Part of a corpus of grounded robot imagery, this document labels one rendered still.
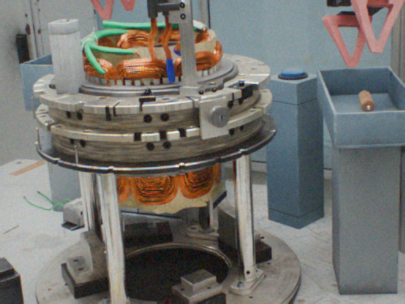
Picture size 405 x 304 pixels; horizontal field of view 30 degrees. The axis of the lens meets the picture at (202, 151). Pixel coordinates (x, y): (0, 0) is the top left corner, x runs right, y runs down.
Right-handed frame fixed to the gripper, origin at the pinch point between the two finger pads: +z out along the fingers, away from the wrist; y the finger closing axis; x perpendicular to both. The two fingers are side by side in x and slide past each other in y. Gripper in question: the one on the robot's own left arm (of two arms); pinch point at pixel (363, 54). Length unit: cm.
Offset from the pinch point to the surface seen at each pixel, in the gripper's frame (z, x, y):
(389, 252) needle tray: 26.1, 5.1, -5.7
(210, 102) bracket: 7.9, -22.0, 6.5
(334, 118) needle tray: 9.7, -6.9, 7.2
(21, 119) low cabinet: -27, -58, -245
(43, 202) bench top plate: 17, -43, -58
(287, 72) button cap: -2.5, -3.3, -23.9
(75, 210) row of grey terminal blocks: 19, -37, -43
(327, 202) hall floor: 11, 77, -233
